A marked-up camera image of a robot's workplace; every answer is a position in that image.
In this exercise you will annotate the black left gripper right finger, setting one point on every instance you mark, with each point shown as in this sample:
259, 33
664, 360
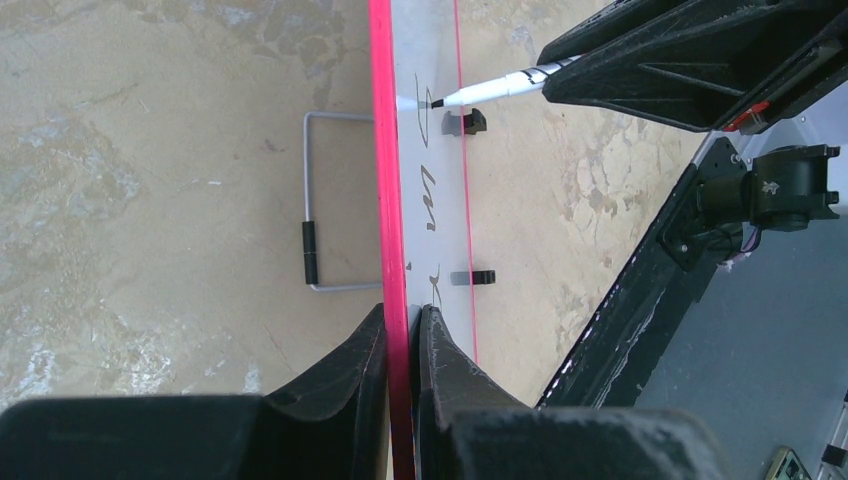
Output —
468, 427

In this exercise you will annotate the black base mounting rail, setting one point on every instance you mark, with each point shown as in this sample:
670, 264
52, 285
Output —
669, 270

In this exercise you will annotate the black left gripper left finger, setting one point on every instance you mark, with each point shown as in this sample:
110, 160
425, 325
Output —
327, 423

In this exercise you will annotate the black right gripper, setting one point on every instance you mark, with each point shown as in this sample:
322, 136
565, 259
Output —
736, 66

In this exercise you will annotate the pink framed whiteboard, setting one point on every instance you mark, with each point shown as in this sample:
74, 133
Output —
422, 187

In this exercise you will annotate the wire whiteboard stand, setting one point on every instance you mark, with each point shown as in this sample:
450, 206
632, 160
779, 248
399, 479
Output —
308, 226

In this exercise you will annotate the white whiteboard marker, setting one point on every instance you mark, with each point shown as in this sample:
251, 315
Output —
524, 81

